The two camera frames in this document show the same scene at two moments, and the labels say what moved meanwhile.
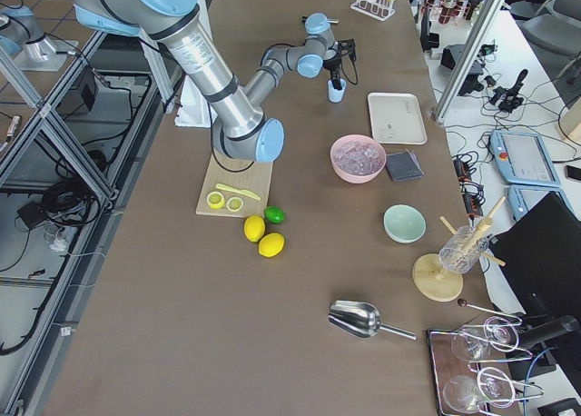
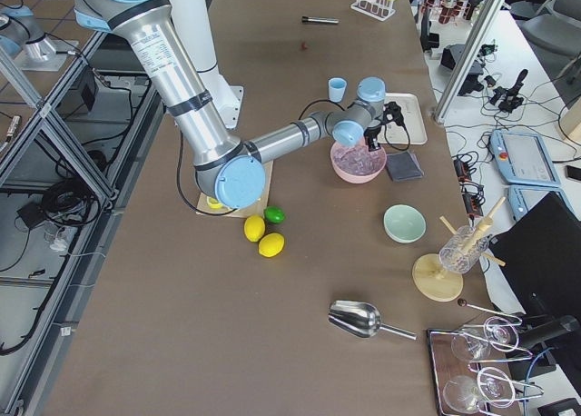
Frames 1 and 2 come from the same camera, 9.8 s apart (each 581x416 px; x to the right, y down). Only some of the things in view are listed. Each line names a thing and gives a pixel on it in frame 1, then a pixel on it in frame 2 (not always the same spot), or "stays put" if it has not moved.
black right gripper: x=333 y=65 to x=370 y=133
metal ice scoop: x=361 y=319 stays put
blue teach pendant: x=523 y=157 stays put
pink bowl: x=357 y=159 stays put
